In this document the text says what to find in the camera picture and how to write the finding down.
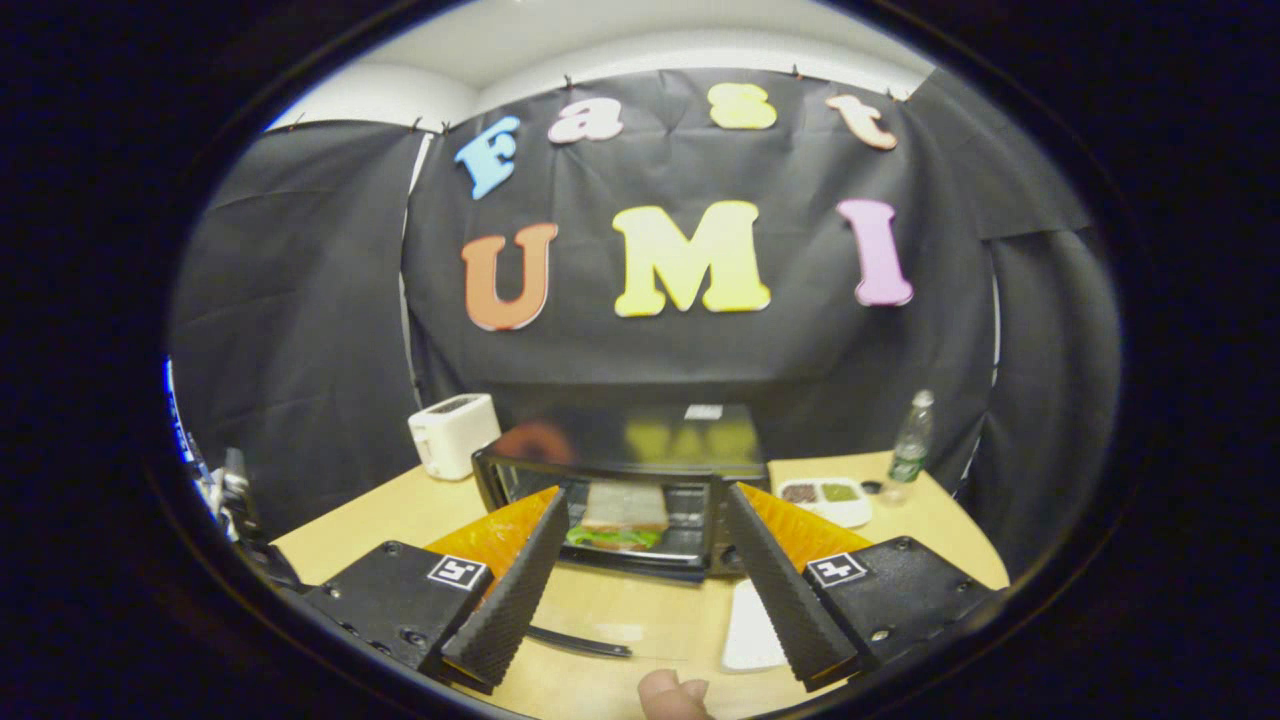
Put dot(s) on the lettuce sandwich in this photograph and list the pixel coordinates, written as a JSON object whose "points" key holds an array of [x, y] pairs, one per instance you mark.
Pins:
{"points": [[625, 520]]}

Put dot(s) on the white toaster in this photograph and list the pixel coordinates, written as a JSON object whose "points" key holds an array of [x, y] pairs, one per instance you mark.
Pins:
{"points": [[455, 435]]}

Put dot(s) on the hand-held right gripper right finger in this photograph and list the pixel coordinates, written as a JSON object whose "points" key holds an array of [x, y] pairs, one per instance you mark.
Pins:
{"points": [[785, 600]]}

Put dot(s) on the black electric oven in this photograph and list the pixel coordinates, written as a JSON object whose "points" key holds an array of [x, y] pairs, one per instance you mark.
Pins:
{"points": [[640, 440]]}

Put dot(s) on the clear plastic water bottle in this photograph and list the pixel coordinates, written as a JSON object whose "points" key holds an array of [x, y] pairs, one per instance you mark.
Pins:
{"points": [[908, 455]]}

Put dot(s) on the white divided plate with beans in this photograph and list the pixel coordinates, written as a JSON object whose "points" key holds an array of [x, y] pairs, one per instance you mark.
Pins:
{"points": [[825, 495]]}

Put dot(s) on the white rectangular tray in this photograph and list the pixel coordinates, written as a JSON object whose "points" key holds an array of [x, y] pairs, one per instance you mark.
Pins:
{"points": [[750, 630]]}

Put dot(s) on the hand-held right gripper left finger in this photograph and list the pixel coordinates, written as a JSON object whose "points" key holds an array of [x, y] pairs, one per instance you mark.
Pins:
{"points": [[510, 600]]}

